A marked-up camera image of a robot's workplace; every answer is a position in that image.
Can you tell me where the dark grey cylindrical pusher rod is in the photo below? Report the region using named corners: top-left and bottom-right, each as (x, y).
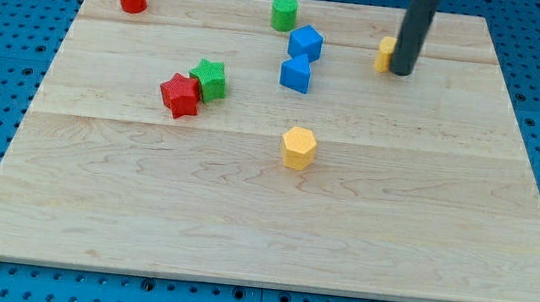
top-left (389, 0), bottom-right (441, 77)

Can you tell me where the yellow hexagon block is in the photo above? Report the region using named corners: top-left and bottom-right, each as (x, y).
top-left (280, 126), bottom-right (318, 170)

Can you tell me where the yellow block behind rod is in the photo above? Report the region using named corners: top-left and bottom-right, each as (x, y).
top-left (373, 36), bottom-right (397, 72)

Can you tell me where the blue cube block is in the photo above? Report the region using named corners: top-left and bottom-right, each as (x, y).
top-left (287, 25), bottom-right (324, 62)

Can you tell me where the green cylinder block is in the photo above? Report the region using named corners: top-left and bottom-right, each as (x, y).
top-left (270, 0), bottom-right (298, 32)

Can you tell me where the blue triangle block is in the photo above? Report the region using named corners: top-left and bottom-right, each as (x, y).
top-left (279, 54), bottom-right (311, 93)

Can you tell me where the green star block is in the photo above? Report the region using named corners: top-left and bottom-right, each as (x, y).
top-left (189, 58), bottom-right (227, 103)

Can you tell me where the red star block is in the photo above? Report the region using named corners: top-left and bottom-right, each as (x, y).
top-left (160, 73), bottom-right (200, 119)

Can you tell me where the light wooden board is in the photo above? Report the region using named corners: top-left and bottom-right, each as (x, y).
top-left (0, 0), bottom-right (540, 302)

